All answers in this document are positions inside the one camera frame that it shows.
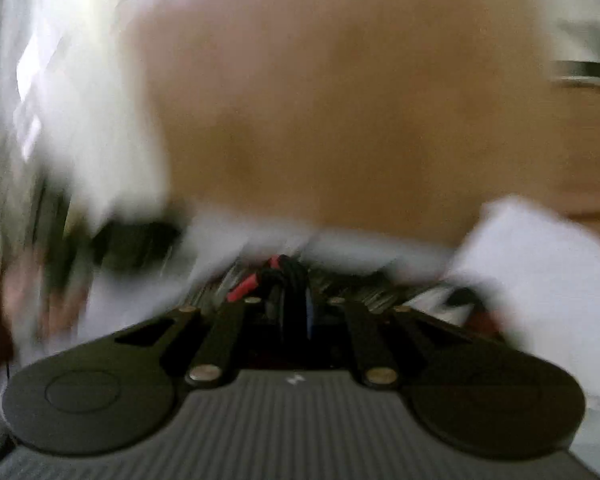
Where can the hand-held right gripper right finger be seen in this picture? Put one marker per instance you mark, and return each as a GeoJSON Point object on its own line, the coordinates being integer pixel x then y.
{"type": "Point", "coordinates": [361, 336]}

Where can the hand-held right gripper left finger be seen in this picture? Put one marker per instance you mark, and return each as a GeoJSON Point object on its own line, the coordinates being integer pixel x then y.
{"type": "Point", "coordinates": [292, 317]}

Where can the white cloth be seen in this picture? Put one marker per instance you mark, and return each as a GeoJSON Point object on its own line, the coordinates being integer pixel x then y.
{"type": "Point", "coordinates": [545, 270]}

